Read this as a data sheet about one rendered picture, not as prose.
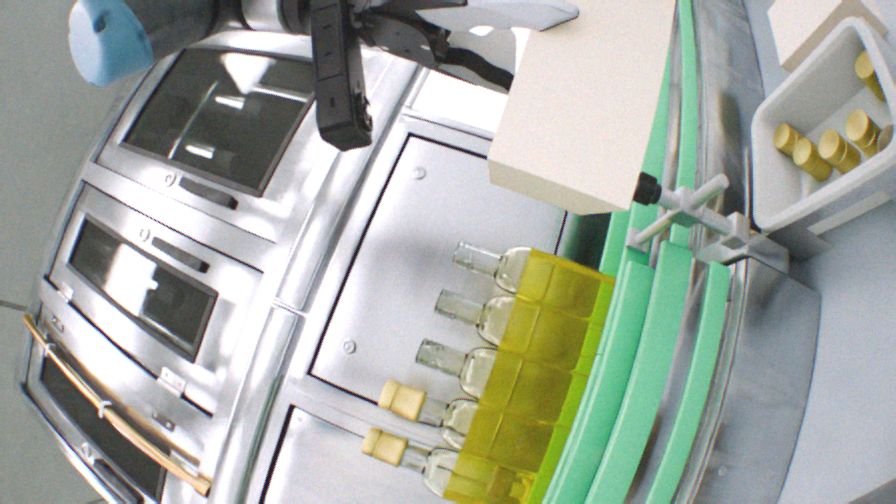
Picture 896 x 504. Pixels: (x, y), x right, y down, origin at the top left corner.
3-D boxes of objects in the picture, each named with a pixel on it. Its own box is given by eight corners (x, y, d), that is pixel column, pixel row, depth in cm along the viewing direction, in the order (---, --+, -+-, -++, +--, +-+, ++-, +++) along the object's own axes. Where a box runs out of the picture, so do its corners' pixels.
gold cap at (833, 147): (858, 141, 23) (835, 121, 23) (863, 169, 22) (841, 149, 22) (838, 155, 26) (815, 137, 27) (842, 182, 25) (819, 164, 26)
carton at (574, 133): (678, -30, 17) (564, -73, 17) (628, 210, 18) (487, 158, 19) (627, 44, 28) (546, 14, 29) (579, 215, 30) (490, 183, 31)
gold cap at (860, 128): (885, 124, 18) (863, 101, 19) (892, 153, 18) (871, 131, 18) (863, 139, 22) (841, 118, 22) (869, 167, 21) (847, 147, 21)
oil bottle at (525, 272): (654, 305, 46) (500, 250, 48) (676, 297, 40) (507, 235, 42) (644, 347, 44) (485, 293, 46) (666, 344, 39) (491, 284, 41)
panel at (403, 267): (618, 28, 74) (476, -16, 77) (622, 19, 71) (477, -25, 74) (501, 465, 52) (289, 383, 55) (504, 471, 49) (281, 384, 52)
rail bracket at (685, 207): (687, 250, 40) (594, 213, 41) (782, 198, 24) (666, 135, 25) (683, 274, 40) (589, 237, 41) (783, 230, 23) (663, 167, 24)
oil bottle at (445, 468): (599, 480, 40) (434, 434, 42) (617, 492, 35) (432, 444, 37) (582, 519, 39) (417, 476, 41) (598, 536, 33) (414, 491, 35)
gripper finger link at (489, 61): (562, 50, 30) (475, -5, 26) (543, 109, 31) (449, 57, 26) (540, 55, 33) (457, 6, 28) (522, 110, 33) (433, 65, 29)
